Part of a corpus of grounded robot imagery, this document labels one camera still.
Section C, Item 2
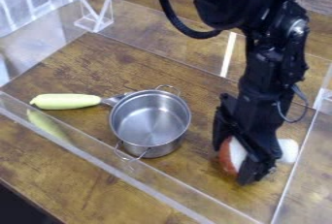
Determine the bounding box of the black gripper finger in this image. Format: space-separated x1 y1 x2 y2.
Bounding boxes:
235 153 275 186
212 110 235 151

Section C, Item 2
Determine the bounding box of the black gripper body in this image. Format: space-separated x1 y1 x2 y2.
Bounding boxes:
214 88 295 164

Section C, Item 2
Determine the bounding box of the plush red white mushroom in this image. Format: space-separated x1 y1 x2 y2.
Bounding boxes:
219 136 299 176

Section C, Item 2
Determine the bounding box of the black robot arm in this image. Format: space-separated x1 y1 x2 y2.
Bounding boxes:
159 0 309 185

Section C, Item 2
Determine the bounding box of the silver metal pot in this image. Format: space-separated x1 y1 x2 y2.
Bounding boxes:
101 84 191 161

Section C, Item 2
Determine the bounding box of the green plush corn cob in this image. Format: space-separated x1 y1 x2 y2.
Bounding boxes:
29 93 101 110

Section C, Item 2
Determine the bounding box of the clear acrylic triangle stand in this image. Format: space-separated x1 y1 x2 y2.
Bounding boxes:
73 0 113 33

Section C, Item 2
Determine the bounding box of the clear acrylic barrier wall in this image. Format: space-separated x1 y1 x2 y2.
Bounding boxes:
0 91 262 224

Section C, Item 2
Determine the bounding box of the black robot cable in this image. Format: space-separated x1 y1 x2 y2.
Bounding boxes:
152 0 226 40

